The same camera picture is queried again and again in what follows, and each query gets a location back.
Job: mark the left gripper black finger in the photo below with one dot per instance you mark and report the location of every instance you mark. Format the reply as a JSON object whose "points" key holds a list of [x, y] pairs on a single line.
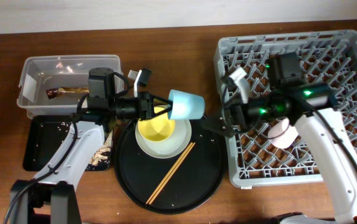
{"points": [[161, 101], [163, 114]]}

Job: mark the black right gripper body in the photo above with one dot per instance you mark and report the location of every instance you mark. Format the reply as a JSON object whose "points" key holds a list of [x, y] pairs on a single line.
{"points": [[260, 109]]}

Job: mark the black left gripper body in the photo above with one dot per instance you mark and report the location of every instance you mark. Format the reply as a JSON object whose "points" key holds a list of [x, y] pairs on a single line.
{"points": [[128, 107]]}

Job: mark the blue plastic cup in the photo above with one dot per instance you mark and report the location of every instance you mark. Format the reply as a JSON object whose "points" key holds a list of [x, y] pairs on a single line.
{"points": [[186, 105]]}

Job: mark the yellow bowl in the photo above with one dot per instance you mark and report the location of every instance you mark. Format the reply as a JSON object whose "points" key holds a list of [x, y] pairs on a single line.
{"points": [[156, 130]]}

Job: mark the pale green plate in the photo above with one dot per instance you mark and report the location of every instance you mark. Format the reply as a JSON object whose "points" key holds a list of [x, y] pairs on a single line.
{"points": [[174, 145]]}

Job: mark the pink plastic cup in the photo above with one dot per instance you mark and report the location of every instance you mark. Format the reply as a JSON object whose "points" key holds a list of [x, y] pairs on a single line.
{"points": [[283, 134]]}

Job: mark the food scraps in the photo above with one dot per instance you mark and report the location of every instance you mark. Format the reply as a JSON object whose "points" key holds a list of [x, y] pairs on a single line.
{"points": [[102, 158]]}

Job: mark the brown gold snack wrapper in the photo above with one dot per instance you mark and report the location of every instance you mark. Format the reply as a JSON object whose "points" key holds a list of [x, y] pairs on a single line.
{"points": [[56, 92]]}

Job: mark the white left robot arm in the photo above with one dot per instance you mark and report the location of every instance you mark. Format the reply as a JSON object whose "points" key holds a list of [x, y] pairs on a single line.
{"points": [[50, 196]]}

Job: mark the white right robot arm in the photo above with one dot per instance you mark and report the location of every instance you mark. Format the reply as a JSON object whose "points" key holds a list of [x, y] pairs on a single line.
{"points": [[312, 110]]}

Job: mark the clear plastic waste bin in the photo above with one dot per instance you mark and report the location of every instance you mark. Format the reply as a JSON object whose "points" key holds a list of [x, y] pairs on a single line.
{"points": [[40, 74]]}

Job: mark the black square food-waste tray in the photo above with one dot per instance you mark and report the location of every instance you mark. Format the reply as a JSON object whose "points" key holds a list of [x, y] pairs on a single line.
{"points": [[46, 134]]}

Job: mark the grey plastic dishwasher rack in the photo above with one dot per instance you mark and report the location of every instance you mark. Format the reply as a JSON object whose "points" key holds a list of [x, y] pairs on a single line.
{"points": [[324, 57]]}

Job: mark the round black serving tray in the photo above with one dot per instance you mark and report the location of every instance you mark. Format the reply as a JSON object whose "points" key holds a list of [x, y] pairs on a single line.
{"points": [[194, 182]]}

